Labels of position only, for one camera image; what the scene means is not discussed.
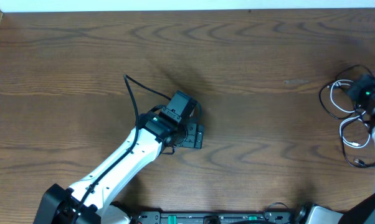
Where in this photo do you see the black usb cable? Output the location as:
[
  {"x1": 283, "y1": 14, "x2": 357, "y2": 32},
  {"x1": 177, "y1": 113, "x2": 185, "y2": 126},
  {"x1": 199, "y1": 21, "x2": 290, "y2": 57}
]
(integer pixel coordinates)
[{"x1": 318, "y1": 64, "x2": 375, "y2": 169}]

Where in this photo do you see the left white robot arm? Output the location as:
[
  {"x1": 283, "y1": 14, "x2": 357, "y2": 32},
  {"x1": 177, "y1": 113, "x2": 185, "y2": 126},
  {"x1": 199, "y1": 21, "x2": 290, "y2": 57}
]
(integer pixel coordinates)
[{"x1": 34, "y1": 91, "x2": 204, "y2": 223}]

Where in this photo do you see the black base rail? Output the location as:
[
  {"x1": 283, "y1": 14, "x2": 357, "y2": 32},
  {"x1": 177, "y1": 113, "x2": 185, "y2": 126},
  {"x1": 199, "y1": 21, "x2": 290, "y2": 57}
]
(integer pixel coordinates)
[{"x1": 93, "y1": 201, "x2": 344, "y2": 224}]

